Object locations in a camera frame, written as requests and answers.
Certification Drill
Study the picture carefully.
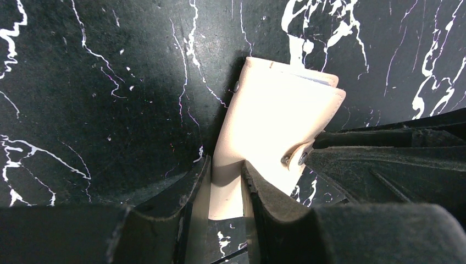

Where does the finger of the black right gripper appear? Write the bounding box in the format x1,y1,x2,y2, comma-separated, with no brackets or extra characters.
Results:
306,146,465,226
313,108,465,149

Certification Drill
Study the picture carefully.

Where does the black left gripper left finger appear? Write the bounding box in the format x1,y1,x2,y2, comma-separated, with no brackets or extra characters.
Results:
1,156,211,263

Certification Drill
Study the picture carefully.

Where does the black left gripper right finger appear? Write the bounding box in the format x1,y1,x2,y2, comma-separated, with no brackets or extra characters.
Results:
241,162,465,263

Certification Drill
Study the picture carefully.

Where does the beige leather card holder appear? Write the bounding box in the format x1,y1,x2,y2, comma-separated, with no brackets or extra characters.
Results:
209,57,346,221

